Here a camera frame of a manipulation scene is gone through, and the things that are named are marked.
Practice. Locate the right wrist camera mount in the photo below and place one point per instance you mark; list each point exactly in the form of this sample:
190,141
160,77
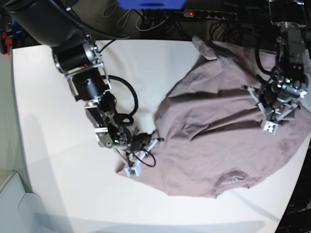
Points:
131,165

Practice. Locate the red black clamp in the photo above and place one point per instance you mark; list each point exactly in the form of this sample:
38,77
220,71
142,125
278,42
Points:
6,41

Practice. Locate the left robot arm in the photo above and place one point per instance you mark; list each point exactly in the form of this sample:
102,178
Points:
288,83

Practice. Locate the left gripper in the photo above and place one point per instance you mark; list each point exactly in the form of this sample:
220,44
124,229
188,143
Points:
276,99

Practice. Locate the black power strip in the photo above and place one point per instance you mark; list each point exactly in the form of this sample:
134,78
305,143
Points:
206,14

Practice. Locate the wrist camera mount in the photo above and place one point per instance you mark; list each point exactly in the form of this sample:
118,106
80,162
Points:
131,165
269,123

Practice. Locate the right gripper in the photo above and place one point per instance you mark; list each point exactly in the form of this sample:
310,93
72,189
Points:
131,139

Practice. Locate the blue box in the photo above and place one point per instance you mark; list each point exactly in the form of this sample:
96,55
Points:
151,4

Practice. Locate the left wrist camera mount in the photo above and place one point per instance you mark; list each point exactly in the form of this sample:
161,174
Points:
269,123

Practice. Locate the pink t-shirt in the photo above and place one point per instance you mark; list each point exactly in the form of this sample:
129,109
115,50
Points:
210,126

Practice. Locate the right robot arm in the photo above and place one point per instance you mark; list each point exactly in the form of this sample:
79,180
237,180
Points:
76,56

